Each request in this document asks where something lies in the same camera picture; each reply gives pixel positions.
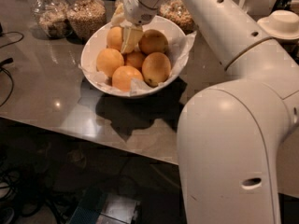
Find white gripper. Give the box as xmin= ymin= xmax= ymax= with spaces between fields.
xmin=111 ymin=0 xmax=157 ymax=54

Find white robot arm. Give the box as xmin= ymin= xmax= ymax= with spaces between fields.
xmin=123 ymin=0 xmax=299 ymax=224

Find white ceramic bowl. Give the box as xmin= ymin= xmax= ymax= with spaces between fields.
xmin=80 ymin=16 xmax=193 ymax=98

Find white paper bowl liner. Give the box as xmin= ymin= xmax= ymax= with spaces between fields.
xmin=80 ymin=26 xmax=194 ymax=98

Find glass jar of granola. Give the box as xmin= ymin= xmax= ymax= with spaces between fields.
xmin=114 ymin=0 xmax=123 ymax=9

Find small orange in middle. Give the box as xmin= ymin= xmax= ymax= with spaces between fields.
xmin=125 ymin=51 xmax=146 ymax=70

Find glass jar of nuts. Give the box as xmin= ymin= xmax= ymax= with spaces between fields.
xmin=67 ymin=0 xmax=107 ymax=42

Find glass jar of cereal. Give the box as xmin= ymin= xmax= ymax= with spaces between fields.
xmin=158 ymin=0 xmax=195 ymax=34

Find glass jar far left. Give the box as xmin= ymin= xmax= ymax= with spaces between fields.
xmin=32 ymin=0 xmax=72 ymax=39

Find stack of white plates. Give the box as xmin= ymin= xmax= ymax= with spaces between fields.
xmin=257 ymin=10 xmax=299 ymax=42

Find metal box on floor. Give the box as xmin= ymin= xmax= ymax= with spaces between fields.
xmin=67 ymin=189 xmax=142 ymax=224

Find black cable on table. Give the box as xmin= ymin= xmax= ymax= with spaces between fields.
xmin=0 ymin=31 xmax=25 ymax=49

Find black plug with cable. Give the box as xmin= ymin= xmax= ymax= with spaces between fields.
xmin=0 ymin=58 xmax=15 ymax=106

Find black cables on floor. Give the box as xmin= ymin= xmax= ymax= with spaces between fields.
xmin=0 ymin=152 xmax=78 ymax=224

